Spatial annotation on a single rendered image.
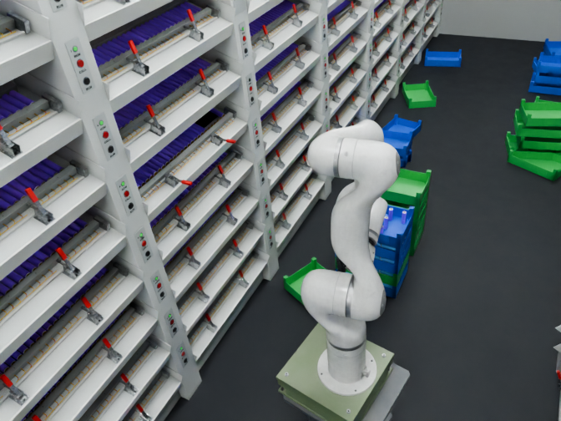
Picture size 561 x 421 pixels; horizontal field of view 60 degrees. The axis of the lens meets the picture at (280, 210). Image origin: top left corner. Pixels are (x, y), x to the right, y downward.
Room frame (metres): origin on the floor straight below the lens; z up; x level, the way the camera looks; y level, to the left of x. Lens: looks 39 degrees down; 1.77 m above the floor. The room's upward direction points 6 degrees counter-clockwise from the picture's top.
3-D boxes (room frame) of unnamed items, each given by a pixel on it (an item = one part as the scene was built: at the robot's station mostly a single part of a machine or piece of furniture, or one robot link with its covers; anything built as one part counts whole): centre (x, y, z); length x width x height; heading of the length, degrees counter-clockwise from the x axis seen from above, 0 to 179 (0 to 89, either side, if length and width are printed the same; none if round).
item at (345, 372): (0.90, -0.16, 0.46); 0.19 x 0.19 x 0.18
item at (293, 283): (1.55, -0.14, 0.04); 0.30 x 0.20 x 0.08; 35
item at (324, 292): (0.91, -0.12, 0.68); 0.19 x 0.12 x 0.24; 66
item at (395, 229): (1.64, -0.41, 0.36); 0.30 x 0.20 x 0.08; 59
